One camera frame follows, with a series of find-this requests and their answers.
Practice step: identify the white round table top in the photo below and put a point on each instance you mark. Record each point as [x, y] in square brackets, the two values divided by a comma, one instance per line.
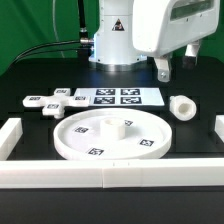
[112, 133]

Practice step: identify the white front fence bar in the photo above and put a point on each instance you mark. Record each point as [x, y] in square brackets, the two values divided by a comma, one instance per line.
[112, 174]

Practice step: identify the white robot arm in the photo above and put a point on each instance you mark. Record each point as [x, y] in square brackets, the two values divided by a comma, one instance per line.
[130, 31]

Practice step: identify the white right fence block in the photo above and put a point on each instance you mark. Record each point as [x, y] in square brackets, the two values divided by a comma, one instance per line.
[219, 126]

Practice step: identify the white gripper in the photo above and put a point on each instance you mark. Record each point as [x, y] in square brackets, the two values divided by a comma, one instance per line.
[162, 26]

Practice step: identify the white cross-shaped table base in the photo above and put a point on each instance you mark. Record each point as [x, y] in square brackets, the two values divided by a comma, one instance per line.
[55, 104]

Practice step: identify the white marker sheet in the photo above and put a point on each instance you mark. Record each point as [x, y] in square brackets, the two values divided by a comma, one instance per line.
[135, 96]

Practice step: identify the white left fence block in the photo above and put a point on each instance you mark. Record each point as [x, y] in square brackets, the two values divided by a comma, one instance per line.
[10, 134]

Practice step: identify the black vertical cable connector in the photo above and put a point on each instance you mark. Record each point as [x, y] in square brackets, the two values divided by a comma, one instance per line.
[82, 53]

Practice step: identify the white fence block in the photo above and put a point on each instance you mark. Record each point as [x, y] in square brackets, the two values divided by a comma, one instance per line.
[10, 134]
[219, 126]

